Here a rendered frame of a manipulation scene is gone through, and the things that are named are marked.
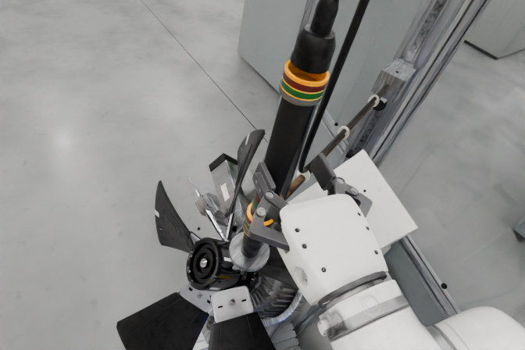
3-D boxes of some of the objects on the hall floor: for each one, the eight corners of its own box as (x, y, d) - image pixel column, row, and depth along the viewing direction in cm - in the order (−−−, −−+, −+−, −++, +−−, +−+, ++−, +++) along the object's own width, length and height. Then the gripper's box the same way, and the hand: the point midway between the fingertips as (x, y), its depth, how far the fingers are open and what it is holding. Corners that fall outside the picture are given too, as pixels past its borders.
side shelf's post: (298, 326, 186) (354, 262, 127) (301, 334, 183) (358, 273, 124) (292, 329, 184) (345, 265, 125) (294, 337, 182) (350, 275, 123)
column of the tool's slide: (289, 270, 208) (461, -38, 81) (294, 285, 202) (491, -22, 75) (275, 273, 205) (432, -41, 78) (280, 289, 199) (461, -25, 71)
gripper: (441, 263, 33) (354, 137, 43) (295, 321, 26) (230, 153, 35) (399, 287, 39) (330, 171, 48) (269, 341, 31) (219, 191, 41)
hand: (291, 171), depth 41 cm, fingers open, 8 cm apart
